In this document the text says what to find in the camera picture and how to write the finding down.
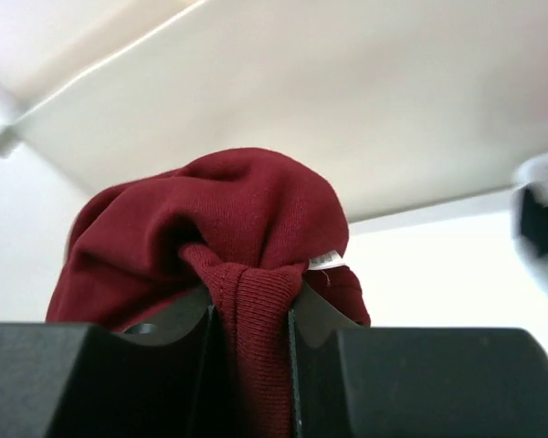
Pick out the dark red t shirt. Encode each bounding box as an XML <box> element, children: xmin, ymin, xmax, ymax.
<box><xmin>46</xmin><ymin>148</ymin><xmax>370</xmax><ymax>437</ymax></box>

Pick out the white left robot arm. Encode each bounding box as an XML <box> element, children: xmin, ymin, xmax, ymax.
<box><xmin>512</xmin><ymin>152</ymin><xmax>548</xmax><ymax>297</ymax></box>

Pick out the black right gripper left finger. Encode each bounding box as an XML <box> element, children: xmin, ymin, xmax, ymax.
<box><xmin>0</xmin><ymin>287</ymin><xmax>231</xmax><ymax>437</ymax></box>

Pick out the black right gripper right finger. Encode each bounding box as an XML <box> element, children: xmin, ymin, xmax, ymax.
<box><xmin>288</xmin><ymin>286</ymin><xmax>548</xmax><ymax>437</ymax></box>

